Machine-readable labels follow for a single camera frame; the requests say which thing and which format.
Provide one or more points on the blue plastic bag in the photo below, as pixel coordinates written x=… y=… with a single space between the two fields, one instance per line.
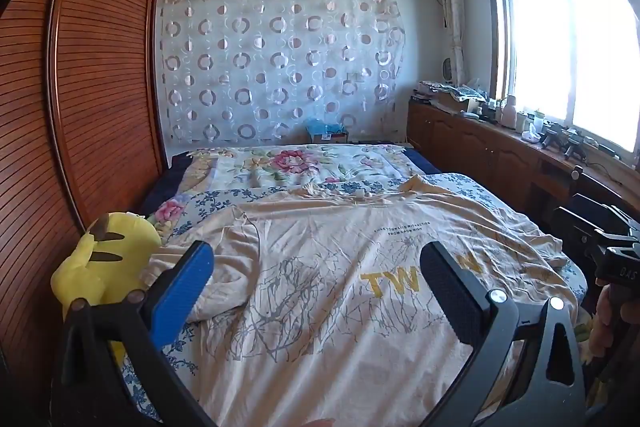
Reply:
x=322 y=127

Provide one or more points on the person's right hand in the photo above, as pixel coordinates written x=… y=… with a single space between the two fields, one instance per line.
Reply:
x=617 y=317

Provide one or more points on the cream printed t-shirt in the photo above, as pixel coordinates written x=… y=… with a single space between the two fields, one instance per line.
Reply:
x=325 y=267

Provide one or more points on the yellow plush toy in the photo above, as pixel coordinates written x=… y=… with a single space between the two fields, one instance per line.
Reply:
x=107 y=252

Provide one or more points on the wooden framed window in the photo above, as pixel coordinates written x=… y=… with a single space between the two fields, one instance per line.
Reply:
x=565 y=47

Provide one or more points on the white bottle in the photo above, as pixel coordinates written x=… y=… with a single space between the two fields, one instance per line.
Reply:
x=508 y=113

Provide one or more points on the dark blue blanket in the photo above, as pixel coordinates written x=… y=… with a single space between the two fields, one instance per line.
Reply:
x=165 y=177

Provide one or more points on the cardboard box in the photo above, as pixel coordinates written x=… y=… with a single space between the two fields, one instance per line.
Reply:
x=450 y=103

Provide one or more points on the small round fan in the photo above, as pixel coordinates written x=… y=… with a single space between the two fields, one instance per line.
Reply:
x=449 y=71

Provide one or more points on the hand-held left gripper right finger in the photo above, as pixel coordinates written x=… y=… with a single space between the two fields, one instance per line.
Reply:
x=452 y=292

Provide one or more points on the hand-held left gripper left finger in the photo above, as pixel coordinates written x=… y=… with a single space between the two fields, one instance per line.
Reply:
x=185 y=287

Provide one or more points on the long wooden cabinet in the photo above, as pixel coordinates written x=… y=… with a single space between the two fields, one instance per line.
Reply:
x=475 y=147

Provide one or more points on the white patterned window curtain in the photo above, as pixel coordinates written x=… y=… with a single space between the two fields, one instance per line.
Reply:
x=452 y=7

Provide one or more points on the floral quilt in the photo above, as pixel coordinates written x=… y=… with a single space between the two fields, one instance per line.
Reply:
x=290 y=164

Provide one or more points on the sheer circle-patterned curtain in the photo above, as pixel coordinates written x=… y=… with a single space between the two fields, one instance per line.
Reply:
x=280 y=57

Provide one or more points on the blue floral bedsheet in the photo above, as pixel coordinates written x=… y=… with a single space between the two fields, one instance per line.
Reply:
x=215 y=199

